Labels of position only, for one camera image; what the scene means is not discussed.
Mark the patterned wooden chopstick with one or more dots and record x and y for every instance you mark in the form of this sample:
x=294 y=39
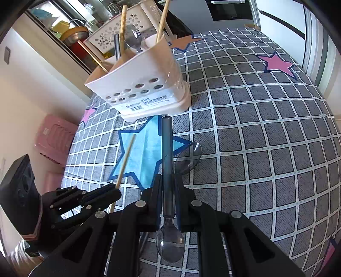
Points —
x=123 y=26

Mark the beige plastic basket rack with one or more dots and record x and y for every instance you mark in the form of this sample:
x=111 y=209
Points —
x=106 y=37

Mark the grey wall switch panel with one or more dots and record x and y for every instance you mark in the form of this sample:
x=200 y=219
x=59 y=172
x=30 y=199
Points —
x=7 y=55

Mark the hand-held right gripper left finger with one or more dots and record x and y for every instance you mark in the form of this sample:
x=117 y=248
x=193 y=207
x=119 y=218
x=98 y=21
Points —
x=154 y=202

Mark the pink plastic stool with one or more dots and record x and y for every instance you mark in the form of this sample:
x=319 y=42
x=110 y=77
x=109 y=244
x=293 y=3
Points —
x=54 y=181
x=56 y=135

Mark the white refrigerator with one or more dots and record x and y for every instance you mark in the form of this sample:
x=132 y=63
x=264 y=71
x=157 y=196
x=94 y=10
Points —
x=282 y=24

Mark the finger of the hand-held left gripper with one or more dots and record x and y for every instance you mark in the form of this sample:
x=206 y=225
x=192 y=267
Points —
x=104 y=190
x=101 y=203

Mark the grey checked star tablecloth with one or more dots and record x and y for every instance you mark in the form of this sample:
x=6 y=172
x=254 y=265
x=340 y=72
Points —
x=253 y=133

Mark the red container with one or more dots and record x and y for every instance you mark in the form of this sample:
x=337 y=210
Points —
x=80 y=50

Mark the white plastic cutlery holder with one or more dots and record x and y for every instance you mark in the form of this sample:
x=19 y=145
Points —
x=149 y=69

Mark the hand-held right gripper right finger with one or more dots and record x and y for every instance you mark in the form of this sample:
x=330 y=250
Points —
x=183 y=207

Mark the plain wooden chopstick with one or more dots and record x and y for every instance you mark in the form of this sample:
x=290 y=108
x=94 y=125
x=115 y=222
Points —
x=162 y=21
x=125 y=162
x=93 y=56

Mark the black built-in oven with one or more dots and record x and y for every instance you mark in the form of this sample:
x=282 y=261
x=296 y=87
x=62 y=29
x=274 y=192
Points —
x=229 y=10

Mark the yellow-rimmed metal basin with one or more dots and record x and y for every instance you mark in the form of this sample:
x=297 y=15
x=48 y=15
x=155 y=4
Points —
x=76 y=34

